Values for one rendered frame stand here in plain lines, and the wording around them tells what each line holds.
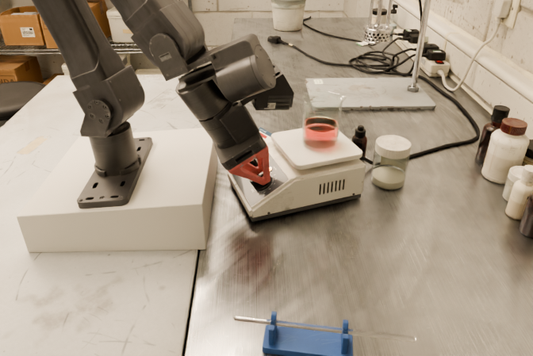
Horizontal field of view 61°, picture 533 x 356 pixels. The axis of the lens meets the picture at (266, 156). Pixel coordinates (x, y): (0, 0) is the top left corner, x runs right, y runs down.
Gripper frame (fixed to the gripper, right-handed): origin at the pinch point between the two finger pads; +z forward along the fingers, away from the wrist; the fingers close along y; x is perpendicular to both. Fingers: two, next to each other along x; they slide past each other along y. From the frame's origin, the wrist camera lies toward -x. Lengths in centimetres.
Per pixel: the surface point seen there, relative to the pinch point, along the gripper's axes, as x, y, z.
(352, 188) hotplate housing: -11.1, -2.8, 10.1
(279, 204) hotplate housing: 0.1, -3.8, 3.9
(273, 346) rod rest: 7.4, -26.9, 0.6
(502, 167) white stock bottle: -35.4, -4.7, 23.1
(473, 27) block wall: -66, 46, 31
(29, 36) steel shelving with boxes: 90, 241, 2
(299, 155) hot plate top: -6.6, 0.5, 0.9
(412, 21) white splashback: -66, 82, 41
